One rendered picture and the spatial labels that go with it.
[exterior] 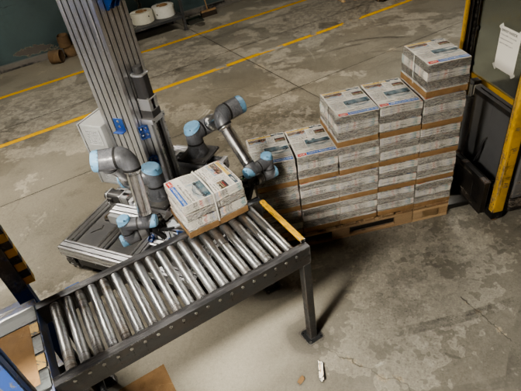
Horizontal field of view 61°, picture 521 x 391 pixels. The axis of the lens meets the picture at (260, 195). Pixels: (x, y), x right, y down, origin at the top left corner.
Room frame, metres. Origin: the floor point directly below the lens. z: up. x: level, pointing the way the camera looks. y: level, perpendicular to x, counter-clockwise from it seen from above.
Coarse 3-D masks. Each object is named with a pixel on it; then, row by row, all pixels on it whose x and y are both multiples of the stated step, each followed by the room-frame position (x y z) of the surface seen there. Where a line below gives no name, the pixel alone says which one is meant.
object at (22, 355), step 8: (24, 328) 1.43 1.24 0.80; (8, 336) 1.40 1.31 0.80; (16, 336) 1.39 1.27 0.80; (24, 336) 1.38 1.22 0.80; (0, 344) 1.36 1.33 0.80; (8, 344) 1.35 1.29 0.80; (16, 344) 1.34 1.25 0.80; (24, 344) 1.33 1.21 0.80; (32, 344) 1.33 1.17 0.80; (8, 352) 1.31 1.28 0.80; (16, 352) 1.30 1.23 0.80; (24, 352) 1.29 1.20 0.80; (32, 352) 1.28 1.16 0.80; (16, 360) 1.26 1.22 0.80; (24, 360) 1.25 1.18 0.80; (32, 360) 1.24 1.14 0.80; (24, 368) 1.21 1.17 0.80; (32, 368) 1.20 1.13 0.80; (32, 376) 1.16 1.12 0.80; (32, 384) 1.12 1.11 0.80
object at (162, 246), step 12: (252, 204) 2.08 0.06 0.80; (168, 240) 1.88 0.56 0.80; (144, 252) 1.82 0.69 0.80; (156, 252) 1.81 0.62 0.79; (180, 252) 1.87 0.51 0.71; (120, 264) 1.76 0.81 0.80; (132, 264) 1.75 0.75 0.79; (144, 264) 1.78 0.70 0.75; (96, 276) 1.70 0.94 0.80; (108, 276) 1.70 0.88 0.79; (72, 288) 1.65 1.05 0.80; (84, 288) 1.64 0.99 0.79; (48, 300) 1.59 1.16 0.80; (60, 300) 1.59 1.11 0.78; (48, 312) 1.55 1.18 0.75
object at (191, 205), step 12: (180, 180) 2.12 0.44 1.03; (192, 180) 2.11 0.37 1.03; (168, 192) 2.05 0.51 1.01; (180, 192) 2.00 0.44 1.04; (192, 192) 1.98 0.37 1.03; (204, 192) 1.97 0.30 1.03; (180, 204) 1.89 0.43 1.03; (192, 204) 1.88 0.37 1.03; (204, 204) 1.91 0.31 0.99; (180, 216) 1.97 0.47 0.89; (192, 216) 1.88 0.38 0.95; (204, 216) 1.91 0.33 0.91; (192, 228) 1.87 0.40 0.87
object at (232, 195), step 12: (204, 168) 2.20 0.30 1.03; (216, 168) 2.18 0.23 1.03; (228, 168) 2.16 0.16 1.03; (216, 180) 2.06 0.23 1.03; (228, 180) 2.04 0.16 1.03; (240, 180) 2.03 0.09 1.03; (228, 192) 1.98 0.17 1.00; (240, 192) 2.01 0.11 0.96; (228, 204) 1.98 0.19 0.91; (240, 204) 2.01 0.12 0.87
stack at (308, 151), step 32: (320, 128) 2.77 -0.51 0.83; (256, 160) 2.51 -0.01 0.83; (288, 160) 2.44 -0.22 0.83; (320, 160) 2.47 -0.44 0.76; (352, 160) 2.48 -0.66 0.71; (384, 160) 2.50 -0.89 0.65; (416, 160) 2.51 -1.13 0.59; (256, 192) 2.61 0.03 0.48; (288, 192) 2.44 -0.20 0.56; (320, 192) 2.46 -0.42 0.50; (352, 192) 2.48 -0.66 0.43; (384, 192) 2.50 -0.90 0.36; (320, 224) 2.46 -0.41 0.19; (352, 224) 2.47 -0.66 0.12; (384, 224) 2.52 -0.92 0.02
